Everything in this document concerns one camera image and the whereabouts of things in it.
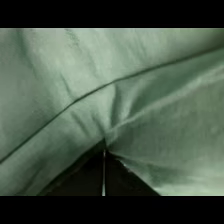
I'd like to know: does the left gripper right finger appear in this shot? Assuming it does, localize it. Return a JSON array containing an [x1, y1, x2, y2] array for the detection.
[[104, 149, 162, 197]]

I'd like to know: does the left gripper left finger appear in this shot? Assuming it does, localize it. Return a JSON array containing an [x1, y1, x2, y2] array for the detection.
[[39, 139, 106, 197]]

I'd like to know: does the green shirt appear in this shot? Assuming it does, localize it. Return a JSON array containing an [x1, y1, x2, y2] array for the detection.
[[0, 27, 224, 197]]

